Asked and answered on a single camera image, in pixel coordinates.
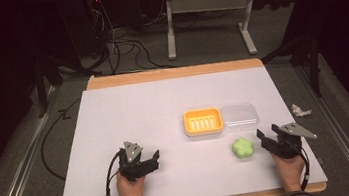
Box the green flower-shaped soap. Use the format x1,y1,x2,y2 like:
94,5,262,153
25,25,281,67
230,136,256,161

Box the clear plastic soap dish lid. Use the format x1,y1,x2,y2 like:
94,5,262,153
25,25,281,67
219,101,262,135

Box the white metal desk frame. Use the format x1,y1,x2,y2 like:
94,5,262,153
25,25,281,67
160,0,266,66

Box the hand-held gripper black cable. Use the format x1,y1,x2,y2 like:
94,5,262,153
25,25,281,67
294,146,315,193
99,150,129,196

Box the left hand-held gripper black cable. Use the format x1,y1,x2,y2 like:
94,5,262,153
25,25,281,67
99,150,129,196

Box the white table cover sheet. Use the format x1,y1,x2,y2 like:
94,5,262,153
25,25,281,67
42,60,330,196

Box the right hand-held gripper black cable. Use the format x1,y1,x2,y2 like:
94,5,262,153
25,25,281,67
294,146,315,193

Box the crumpled white paper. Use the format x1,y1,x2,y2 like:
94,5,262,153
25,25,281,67
290,101,314,119

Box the orange soap dish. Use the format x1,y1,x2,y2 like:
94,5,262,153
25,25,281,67
181,105,226,139

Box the black metal stand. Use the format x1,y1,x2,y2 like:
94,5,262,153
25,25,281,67
29,48,69,120
257,24,327,105

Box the metal floor rail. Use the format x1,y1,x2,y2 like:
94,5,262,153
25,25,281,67
0,84,72,196
294,58,349,196

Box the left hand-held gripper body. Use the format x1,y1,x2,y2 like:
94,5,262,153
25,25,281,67
114,137,156,184

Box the person's left hand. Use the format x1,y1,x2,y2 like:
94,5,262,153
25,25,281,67
114,171,149,196

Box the person's right hand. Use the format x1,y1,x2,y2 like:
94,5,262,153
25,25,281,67
271,148,310,195

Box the black floor cable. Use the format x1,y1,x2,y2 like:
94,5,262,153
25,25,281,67
34,98,92,184

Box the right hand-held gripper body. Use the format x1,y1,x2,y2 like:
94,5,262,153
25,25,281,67
267,119,320,162

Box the tangle of floor cables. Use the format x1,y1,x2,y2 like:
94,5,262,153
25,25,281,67
82,0,178,79

